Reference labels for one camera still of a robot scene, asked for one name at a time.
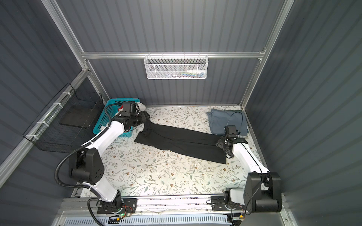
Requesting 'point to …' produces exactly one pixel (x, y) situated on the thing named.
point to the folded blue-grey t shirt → (219, 118)
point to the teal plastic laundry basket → (103, 121)
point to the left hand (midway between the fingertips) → (146, 116)
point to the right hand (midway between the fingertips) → (226, 147)
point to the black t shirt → (200, 146)
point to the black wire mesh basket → (69, 122)
